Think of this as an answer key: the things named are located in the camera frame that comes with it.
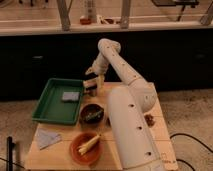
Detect yellow corn pieces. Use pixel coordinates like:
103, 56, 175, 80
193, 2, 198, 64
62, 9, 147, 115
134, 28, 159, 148
78, 134, 101, 155

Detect dark brown bowl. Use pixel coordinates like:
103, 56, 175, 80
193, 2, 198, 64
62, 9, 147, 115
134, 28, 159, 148
79, 104, 104, 126

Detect black floor cable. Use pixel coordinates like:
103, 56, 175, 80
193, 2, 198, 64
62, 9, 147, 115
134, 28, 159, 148
169, 132, 213, 171

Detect grey folded cloth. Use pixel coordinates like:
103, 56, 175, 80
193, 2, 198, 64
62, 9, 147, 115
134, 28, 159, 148
36, 129, 62, 150

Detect black stand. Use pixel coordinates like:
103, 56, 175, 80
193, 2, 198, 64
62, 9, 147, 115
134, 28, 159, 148
6, 136, 20, 171

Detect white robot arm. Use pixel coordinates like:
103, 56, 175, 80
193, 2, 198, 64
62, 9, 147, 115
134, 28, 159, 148
85, 38, 166, 171

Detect orange bowl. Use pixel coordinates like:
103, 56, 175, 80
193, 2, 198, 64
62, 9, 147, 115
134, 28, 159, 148
69, 132, 102, 165

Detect green plastic tray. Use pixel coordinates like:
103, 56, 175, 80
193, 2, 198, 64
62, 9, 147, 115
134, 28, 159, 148
32, 78, 84, 125

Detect small brown object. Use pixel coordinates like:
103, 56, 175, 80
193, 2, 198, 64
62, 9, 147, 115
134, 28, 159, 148
145, 114, 155, 127

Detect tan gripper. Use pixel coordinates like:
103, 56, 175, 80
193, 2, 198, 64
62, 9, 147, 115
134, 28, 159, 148
83, 67, 104, 90

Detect grey sponge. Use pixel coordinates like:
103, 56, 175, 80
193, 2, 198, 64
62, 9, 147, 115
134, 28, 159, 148
62, 92, 80, 102

